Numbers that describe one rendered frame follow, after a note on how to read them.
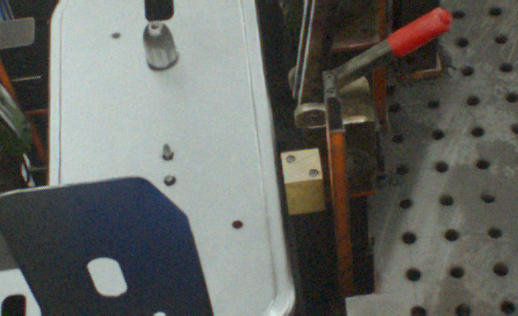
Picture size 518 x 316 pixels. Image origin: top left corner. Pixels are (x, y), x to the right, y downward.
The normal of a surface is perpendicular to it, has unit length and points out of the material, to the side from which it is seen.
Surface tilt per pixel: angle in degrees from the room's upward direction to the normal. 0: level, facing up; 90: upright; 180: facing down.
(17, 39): 0
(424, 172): 0
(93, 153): 0
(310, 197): 90
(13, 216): 90
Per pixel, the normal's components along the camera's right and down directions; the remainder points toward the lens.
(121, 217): 0.09, 0.80
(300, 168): -0.10, -0.59
